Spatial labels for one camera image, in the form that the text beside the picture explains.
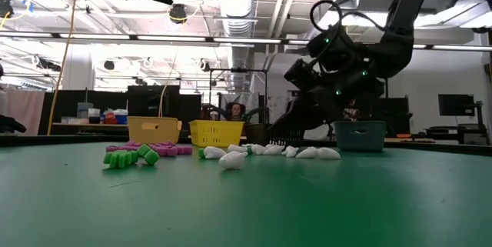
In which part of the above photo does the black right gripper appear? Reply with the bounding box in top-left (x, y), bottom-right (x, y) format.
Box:
top-left (268, 25), bottom-right (385, 132)

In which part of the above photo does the black plastic basket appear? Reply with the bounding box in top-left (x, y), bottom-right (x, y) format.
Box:
top-left (244, 122), bottom-right (307, 149)

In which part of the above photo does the blue-grey plastic basket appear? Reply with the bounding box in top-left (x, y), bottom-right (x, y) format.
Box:
top-left (333, 120), bottom-right (387, 152)

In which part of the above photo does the yellow plastic basket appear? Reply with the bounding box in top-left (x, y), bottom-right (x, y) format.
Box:
top-left (188, 119), bottom-right (246, 149)

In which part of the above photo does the green table mat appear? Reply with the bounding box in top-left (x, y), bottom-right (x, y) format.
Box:
top-left (0, 141), bottom-right (492, 247)

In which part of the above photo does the orange plastic basket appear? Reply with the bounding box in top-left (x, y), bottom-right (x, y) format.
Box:
top-left (127, 115), bottom-right (183, 145)

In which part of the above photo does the clear plastic tub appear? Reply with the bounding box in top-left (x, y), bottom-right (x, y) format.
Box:
top-left (76, 102), bottom-right (95, 119)

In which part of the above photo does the black desk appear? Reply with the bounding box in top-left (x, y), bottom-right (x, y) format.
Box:
top-left (422, 123), bottom-right (477, 146)

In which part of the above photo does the black computer monitor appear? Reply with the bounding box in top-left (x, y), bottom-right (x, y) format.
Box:
top-left (437, 93), bottom-right (476, 117)

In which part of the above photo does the wooden side table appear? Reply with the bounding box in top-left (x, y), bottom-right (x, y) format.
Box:
top-left (52, 122), bottom-right (130, 129)

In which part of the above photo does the pink curtain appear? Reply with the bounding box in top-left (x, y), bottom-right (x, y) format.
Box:
top-left (0, 87), bottom-right (46, 136)

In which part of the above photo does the black monitor stand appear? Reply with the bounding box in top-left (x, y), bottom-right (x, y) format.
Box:
top-left (463, 99), bottom-right (492, 146)

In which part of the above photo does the black robot station frame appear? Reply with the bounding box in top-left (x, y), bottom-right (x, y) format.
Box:
top-left (208, 68), bottom-right (269, 125)

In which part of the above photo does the yellow hanging cable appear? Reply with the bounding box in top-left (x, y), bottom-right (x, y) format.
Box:
top-left (46, 0), bottom-right (81, 136)
top-left (158, 52), bottom-right (178, 119)

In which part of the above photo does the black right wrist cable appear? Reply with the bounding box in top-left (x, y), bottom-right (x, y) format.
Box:
top-left (309, 0), bottom-right (385, 33)

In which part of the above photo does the black partition wall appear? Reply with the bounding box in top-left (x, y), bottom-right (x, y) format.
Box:
top-left (38, 84), bottom-right (204, 137)

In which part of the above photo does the black metal table frame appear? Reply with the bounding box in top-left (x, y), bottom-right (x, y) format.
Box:
top-left (0, 134), bottom-right (492, 157)

